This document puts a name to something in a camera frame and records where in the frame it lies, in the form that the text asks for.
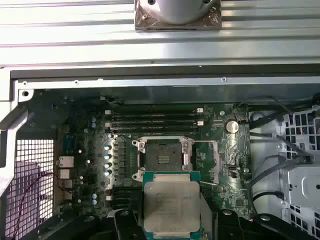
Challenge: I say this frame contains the silver coin battery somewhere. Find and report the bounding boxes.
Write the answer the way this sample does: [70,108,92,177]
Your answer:
[225,119,240,134]

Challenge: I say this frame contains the silver green CPU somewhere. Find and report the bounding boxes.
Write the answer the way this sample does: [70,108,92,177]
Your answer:
[141,170,201,239]

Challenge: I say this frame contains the silver drive cage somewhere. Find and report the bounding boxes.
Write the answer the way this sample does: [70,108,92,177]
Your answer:
[249,94,320,240]

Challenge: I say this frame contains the black RAM slot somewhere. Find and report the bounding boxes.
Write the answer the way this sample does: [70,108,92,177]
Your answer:
[106,106,204,114]
[112,186,142,195]
[109,113,201,120]
[106,119,204,127]
[112,203,136,211]
[109,126,201,134]

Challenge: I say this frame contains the green motherboard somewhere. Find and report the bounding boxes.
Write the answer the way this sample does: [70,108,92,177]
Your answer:
[29,89,252,226]

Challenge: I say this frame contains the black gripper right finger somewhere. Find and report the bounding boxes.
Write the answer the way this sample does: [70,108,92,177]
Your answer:
[199,186,283,240]

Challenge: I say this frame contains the silver ethernet port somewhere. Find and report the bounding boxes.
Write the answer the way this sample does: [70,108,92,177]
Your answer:
[57,155,76,168]

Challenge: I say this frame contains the thick grey cable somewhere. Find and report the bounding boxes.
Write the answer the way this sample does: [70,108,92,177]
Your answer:
[249,124,315,163]

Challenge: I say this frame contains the thin red wire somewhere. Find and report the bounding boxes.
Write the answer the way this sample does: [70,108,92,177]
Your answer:
[12,171,59,237]

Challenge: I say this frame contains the blue port connector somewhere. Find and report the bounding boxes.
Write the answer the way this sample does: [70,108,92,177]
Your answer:
[63,135,76,155]

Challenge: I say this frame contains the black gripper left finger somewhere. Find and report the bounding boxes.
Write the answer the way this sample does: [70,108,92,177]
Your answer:
[71,191,145,240]

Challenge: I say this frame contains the black cable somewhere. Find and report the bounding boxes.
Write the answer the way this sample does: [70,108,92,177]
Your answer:
[251,190,287,202]

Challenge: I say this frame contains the CPU socket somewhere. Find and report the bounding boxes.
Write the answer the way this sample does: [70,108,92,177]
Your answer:
[131,136,195,181]

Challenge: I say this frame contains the black silver PC case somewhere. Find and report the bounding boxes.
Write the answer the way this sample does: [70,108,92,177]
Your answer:
[0,63,320,240]

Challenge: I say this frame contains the square brown base plate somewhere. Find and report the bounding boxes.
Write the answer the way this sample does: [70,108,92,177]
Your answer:
[134,0,223,31]

